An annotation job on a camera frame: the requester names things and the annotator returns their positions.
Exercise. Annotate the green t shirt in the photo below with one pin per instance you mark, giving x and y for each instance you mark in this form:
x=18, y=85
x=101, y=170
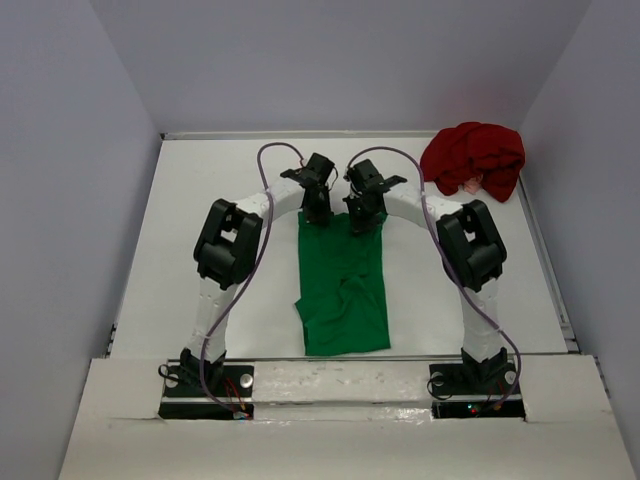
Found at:
x=342, y=304

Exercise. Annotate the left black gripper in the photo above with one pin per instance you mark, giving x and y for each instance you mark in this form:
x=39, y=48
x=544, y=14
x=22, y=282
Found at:
x=320, y=217

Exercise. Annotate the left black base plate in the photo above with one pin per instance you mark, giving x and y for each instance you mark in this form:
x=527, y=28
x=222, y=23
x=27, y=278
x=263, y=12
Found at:
x=230, y=399

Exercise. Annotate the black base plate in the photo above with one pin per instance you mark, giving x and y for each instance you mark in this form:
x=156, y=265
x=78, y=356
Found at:
x=230, y=399
x=454, y=397

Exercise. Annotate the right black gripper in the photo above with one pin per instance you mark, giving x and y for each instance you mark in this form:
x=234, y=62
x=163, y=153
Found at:
x=360, y=226

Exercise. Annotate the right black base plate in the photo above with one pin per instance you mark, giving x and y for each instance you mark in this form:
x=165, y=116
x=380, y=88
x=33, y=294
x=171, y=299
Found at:
x=454, y=397

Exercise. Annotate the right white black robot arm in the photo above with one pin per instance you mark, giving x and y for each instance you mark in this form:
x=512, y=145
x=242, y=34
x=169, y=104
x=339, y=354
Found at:
x=472, y=254

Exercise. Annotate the red t shirt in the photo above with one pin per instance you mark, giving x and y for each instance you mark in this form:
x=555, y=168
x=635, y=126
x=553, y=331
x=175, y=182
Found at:
x=488, y=156

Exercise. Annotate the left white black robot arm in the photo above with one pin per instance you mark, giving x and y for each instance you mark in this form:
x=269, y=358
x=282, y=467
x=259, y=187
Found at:
x=227, y=253

